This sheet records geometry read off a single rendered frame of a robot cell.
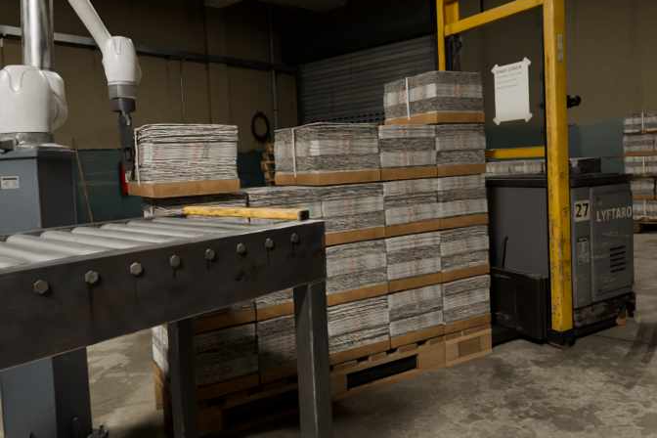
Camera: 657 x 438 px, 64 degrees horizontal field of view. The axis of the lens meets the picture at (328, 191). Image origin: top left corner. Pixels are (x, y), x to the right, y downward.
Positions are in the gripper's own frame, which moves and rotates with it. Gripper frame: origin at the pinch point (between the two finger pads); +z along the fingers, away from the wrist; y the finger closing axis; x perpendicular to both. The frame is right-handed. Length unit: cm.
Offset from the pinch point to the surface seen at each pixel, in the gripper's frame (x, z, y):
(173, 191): -9.1, 10.8, -23.3
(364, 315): -81, 65, -19
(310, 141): -64, -4, -13
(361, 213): -83, 25, -18
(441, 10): -177, -78, 33
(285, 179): -63, 10, 8
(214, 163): -23.2, 2.8, -22.4
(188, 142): -14.8, -4.4, -22.8
